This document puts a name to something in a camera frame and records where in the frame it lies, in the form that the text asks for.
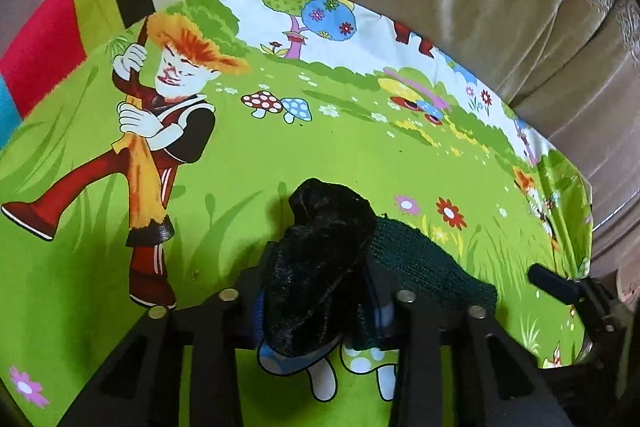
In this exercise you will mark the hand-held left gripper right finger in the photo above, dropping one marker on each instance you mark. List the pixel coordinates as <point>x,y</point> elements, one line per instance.
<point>385,312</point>

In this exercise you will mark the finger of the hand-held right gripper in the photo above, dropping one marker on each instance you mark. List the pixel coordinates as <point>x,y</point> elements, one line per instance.
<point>550,282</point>

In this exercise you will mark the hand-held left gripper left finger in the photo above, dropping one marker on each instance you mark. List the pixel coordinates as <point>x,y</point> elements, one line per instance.
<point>245,307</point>

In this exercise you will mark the dark green knit cloth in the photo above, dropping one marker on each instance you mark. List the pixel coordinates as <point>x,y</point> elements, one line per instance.
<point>425,257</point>

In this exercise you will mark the black velvet cloth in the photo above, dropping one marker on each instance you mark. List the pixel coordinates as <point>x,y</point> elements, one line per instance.
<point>320,267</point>

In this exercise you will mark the green cartoon printed bed sheet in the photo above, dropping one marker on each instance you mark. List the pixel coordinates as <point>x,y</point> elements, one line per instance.
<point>350,157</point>

